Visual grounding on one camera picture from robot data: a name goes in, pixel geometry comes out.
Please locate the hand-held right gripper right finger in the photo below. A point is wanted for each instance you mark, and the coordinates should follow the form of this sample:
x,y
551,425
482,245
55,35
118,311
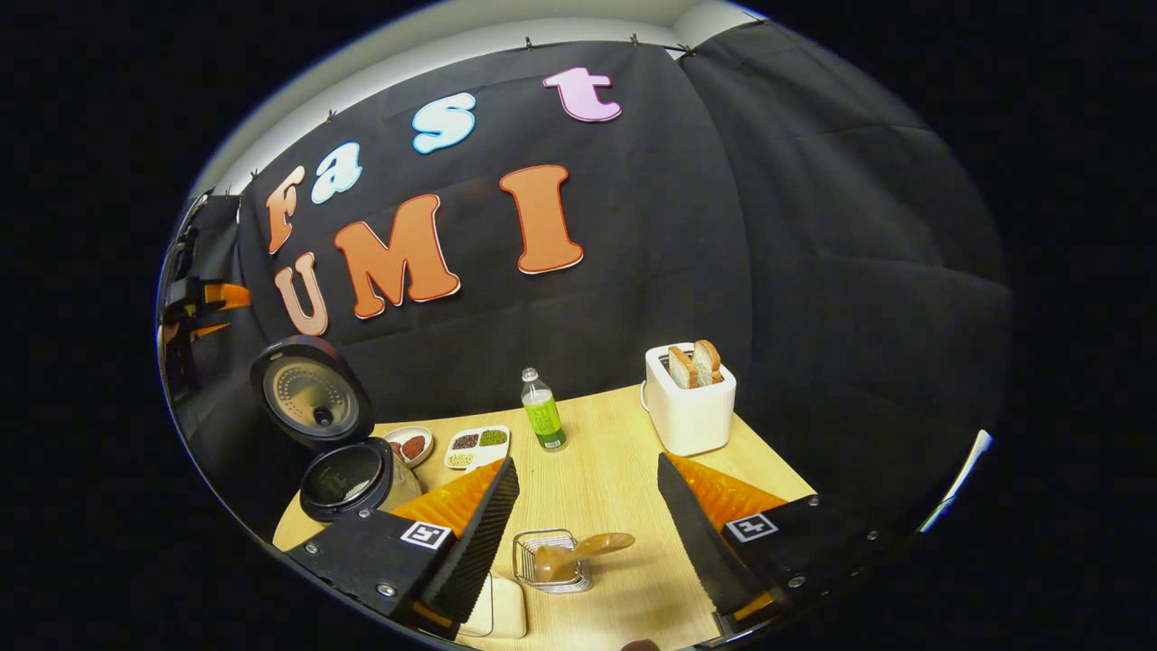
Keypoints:
x,y
705,547

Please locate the small bowl of red beans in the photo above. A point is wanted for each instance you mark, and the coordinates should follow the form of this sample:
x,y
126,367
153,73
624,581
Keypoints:
x,y
411,448

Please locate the toast slice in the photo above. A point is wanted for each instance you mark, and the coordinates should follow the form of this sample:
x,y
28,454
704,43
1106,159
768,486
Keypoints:
x,y
708,360
682,369

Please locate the wooden spoon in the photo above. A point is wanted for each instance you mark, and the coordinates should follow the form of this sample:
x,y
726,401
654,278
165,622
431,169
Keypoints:
x,y
597,545

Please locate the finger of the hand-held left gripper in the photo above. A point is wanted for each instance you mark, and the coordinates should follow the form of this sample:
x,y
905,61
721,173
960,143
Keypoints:
x,y
206,330
226,295

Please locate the divided white grain dish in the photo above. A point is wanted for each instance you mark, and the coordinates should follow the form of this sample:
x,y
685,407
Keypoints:
x,y
475,448

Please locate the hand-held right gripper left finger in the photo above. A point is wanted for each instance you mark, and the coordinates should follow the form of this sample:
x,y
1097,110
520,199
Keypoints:
x,y
475,551

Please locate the black backdrop cloth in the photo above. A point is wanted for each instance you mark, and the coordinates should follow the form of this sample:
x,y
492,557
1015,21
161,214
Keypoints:
x,y
813,271

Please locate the white toaster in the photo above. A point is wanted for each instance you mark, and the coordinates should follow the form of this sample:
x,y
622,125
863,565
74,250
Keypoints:
x,y
687,416

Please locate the green drink bottle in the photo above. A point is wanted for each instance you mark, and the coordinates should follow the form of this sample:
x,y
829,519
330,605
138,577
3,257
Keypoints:
x,y
542,416

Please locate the black rice cooker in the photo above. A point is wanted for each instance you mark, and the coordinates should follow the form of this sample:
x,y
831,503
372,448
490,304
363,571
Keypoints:
x,y
316,398

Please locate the white panel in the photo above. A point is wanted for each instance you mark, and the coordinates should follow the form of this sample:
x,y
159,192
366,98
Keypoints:
x,y
967,466

